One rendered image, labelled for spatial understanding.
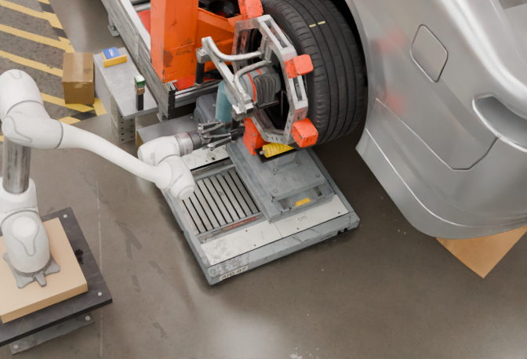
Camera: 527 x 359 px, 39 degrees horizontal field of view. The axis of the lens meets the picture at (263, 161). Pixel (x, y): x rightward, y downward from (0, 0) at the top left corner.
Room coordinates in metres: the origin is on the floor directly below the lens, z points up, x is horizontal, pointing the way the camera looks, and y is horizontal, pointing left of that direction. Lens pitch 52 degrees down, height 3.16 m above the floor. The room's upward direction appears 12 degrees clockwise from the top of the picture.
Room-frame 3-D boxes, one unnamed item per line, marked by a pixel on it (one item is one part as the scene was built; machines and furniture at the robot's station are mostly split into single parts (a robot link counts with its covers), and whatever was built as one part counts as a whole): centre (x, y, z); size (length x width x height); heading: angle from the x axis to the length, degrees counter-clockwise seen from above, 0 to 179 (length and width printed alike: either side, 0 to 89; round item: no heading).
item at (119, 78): (2.46, 0.74, 0.44); 0.43 x 0.17 x 0.03; 37
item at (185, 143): (1.85, 0.33, 0.83); 0.09 x 0.06 x 0.09; 37
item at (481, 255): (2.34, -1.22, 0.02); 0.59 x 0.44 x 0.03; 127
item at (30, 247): (1.45, 0.85, 0.53); 0.18 x 0.16 x 0.22; 34
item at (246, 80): (2.22, 0.11, 0.85); 0.21 x 0.14 x 0.14; 127
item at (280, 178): (2.36, -0.08, 0.32); 0.40 x 0.30 x 0.28; 37
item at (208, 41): (2.27, 0.21, 1.03); 0.19 x 0.18 x 0.11; 127
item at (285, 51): (2.26, 0.06, 0.85); 0.54 x 0.07 x 0.54; 37
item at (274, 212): (2.36, -0.09, 0.13); 0.50 x 0.36 x 0.10; 37
